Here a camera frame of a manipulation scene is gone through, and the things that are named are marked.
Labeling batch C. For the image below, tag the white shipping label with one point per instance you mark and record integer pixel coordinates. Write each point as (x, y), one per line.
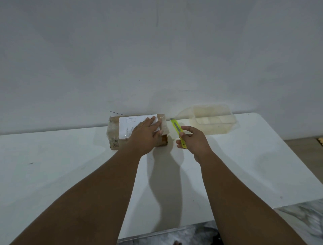
(128, 126)

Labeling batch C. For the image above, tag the clear plastic container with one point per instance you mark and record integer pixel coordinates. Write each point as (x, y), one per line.
(212, 118)

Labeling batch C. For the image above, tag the yellow utility knife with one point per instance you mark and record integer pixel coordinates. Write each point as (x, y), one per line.
(178, 131)

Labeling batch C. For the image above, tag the person's right thumb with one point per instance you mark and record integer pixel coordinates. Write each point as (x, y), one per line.
(185, 135)

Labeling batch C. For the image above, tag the person's right hand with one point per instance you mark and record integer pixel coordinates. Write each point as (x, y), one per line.
(196, 143)

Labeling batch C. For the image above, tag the person's left forearm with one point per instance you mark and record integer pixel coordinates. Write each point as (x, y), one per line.
(83, 199)

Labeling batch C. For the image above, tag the taped brown cardboard box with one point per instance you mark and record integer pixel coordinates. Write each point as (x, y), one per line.
(114, 131)

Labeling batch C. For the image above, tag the person's left thumb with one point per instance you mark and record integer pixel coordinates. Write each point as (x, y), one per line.
(160, 137)

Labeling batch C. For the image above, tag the person's left hand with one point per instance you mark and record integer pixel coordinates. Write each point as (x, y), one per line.
(143, 137)

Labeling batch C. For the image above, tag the person's right forearm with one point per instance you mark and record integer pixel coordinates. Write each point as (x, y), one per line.
(242, 202)

